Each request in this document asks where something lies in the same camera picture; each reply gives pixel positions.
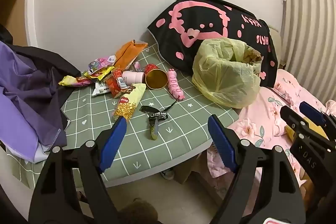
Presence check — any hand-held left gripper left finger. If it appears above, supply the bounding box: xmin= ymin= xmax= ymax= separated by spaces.
xmin=29 ymin=116 xmax=128 ymax=224

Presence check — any striped beige curtain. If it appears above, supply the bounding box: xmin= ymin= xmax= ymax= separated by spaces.
xmin=280 ymin=0 xmax=336 ymax=106

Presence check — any black white sneaker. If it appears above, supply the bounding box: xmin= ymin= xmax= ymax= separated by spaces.
xmin=160 ymin=168 xmax=175 ymax=180

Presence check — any red gold paper cup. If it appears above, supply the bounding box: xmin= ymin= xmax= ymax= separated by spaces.
xmin=144 ymin=63 xmax=168 ymax=90

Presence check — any green checked tablecloth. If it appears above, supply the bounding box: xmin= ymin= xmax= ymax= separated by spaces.
xmin=5 ymin=44 xmax=239 ymax=190

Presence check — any yellow red candy wrapper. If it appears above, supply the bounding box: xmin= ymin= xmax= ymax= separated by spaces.
xmin=58 ymin=75 xmax=92 ymax=88

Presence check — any white green packet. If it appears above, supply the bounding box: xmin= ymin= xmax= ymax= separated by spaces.
xmin=92 ymin=81 xmax=112 ymax=96

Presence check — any yellow snack wrapper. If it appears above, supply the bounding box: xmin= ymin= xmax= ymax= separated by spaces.
xmin=91 ymin=67 xmax=114 ymax=81

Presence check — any yellow plastic trash bag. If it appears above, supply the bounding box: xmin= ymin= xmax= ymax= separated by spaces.
xmin=192 ymin=38 xmax=262 ymax=109

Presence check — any pink purple snack packet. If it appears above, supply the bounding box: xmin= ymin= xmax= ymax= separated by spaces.
xmin=87 ymin=55 xmax=117 ymax=75

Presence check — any black printed wrapper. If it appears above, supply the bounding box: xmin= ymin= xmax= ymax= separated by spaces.
xmin=139 ymin=99 xmax=177 ymax=140

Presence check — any brown cardboard box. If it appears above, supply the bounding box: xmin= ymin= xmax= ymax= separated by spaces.
xmin=173 ymin=153 xmax=210 ymax=185

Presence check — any red snack wrapper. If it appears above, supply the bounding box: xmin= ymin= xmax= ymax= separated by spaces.
xmin=105 ymin=68 xmax=129 ymax=98

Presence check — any purple and black jacket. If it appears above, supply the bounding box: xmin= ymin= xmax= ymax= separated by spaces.
xmin=0 ymin=23 xmax=82 ymax=164

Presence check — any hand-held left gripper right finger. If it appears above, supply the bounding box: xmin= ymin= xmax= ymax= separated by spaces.
xmin=207 ymin=114 xmax=306 ymax=224

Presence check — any beige bed headboard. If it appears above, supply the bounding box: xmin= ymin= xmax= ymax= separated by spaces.
xmin=268 ymin=25 xmax=282 ymax=67

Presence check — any orange snack bag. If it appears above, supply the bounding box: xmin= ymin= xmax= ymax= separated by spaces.
xmin=113 ymin=40 xmax=148 ymax=71

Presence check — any brown fuzzy slipper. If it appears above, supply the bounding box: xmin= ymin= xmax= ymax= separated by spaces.
xmin=119 ymin=198 xmax=158 ymax=224

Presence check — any yellow packet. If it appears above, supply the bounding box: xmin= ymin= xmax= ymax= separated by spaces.
xmin=285 ymin=119 xmax=328 ymax=140

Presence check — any pink floral bedsheet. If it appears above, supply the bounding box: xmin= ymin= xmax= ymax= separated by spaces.
xmin=206 ymin=69 xmax=336 ymax=214

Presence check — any pink lidded cup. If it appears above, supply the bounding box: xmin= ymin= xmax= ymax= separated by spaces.
xmin=121 ymin=70 xmax=145 ymax=84

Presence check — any yellow noodle snack bag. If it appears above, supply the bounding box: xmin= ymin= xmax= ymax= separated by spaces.
xmin=113 ymin=83 xmax=147 ymax=122

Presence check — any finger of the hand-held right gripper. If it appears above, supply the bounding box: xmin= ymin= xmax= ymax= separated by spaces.
xmin=299 ymin=101 xmax=336 ymax=135
xmin=280 ymin=106 xmax=310 ymax=135

